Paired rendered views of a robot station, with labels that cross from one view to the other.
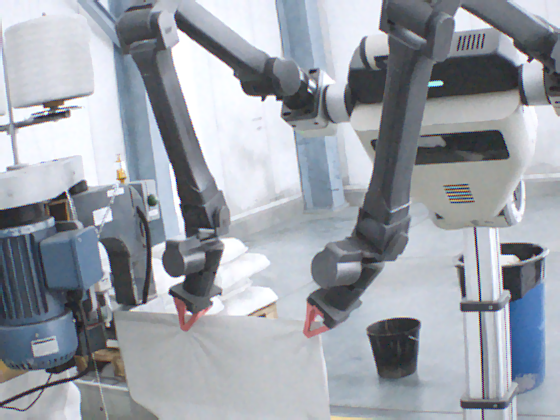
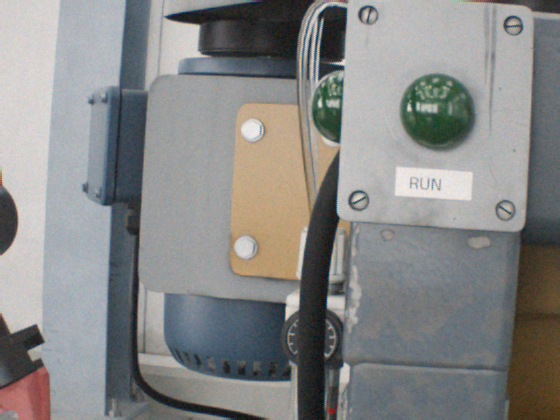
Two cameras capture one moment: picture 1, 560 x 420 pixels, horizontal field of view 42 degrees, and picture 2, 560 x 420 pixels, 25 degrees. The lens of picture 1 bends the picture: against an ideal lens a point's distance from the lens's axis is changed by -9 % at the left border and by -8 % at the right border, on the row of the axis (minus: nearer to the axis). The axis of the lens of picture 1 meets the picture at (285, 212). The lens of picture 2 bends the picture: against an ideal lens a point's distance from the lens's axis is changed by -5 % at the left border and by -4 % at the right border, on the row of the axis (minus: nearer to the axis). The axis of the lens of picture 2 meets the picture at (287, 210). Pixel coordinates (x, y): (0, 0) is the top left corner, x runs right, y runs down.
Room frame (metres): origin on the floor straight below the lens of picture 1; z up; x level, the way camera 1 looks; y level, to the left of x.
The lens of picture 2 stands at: (2.24, 0.07, 1.27)
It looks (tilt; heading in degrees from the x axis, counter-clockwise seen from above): 3 degrees down; 157
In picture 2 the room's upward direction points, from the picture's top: 3 degrees clockwise
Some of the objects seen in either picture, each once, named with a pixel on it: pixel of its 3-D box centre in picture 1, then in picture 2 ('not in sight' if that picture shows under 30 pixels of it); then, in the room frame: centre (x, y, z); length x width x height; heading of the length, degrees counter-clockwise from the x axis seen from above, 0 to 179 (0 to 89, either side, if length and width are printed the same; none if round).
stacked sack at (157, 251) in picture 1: (192, 252); not in sight; (5.14, 0.64, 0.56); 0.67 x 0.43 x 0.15; 58
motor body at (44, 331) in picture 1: (26, 293); (261, 217); (1.25, 0.46, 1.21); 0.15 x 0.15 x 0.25
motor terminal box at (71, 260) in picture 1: (73, 266); (138, 161); (1.24, 0.36, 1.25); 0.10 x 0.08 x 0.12; 173
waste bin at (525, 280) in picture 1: (504, 319); not in sight; (3.44, -0.97, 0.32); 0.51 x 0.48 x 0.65; 148
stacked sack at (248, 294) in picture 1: (227, 306); not in sight; (5.01, 0.46, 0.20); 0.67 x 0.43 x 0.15; 148
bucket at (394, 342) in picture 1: (395, 348); not in sight; (3.87, -0.47, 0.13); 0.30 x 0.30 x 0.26
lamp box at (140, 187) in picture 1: (139, 201); (440, 113); (1.77, 0.33, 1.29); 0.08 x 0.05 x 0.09; 58
